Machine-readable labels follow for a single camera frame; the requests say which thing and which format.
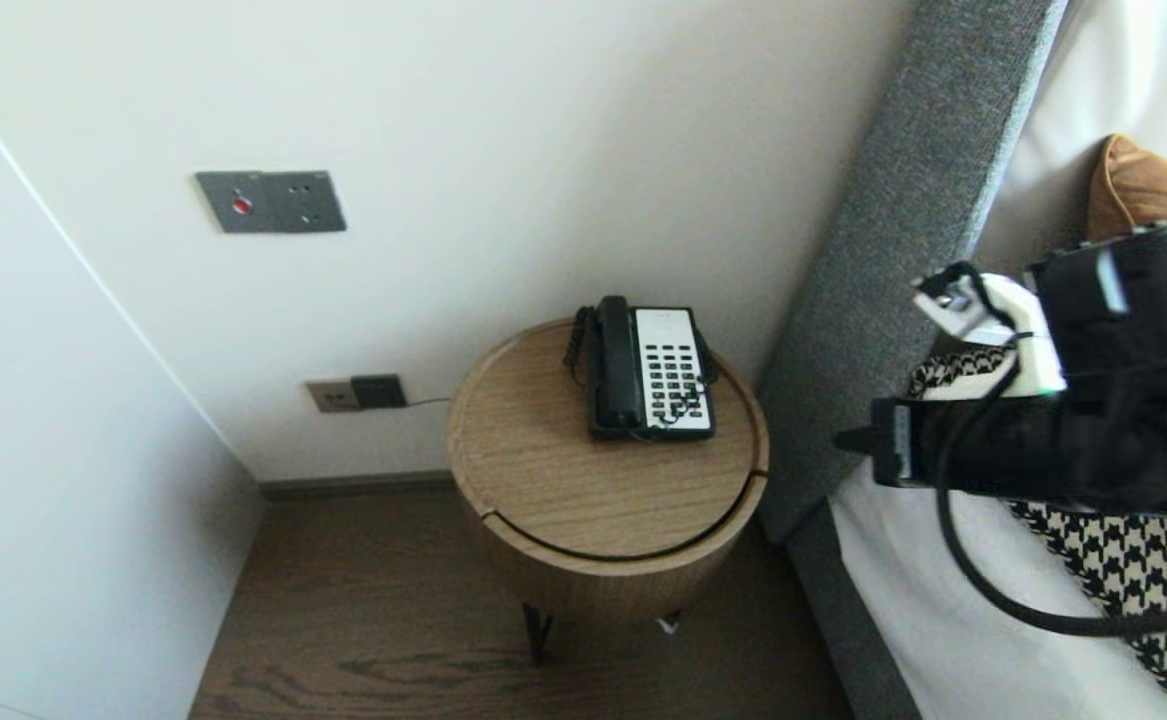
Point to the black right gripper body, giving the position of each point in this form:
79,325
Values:
1023,450

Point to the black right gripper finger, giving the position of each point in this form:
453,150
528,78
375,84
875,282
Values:
858,440

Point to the curved wooden table drawer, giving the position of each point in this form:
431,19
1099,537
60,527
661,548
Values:
593,590

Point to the black white houndstooth pillow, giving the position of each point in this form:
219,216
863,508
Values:
1123,570

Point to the white bed sheet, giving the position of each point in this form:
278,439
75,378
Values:
903,600

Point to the grey fabric headboard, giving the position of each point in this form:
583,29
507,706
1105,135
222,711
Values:
893,250

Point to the black telephone handset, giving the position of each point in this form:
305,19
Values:
618,370

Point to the brown cushion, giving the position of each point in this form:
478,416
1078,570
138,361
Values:
1143,185

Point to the round wooden bedside table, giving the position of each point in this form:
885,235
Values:
533,420

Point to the black metal table legs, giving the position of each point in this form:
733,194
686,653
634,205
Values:
536,630

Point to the brown wooden baseboard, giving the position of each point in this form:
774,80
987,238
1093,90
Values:
343,487

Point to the dark grey bed frame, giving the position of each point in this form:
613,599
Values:
843,620

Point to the brass wall socket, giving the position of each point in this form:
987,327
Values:
331,397

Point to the grey wall plate with holes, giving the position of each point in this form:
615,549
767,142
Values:
308,202

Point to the grey switch plate red button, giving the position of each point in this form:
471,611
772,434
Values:
233,204

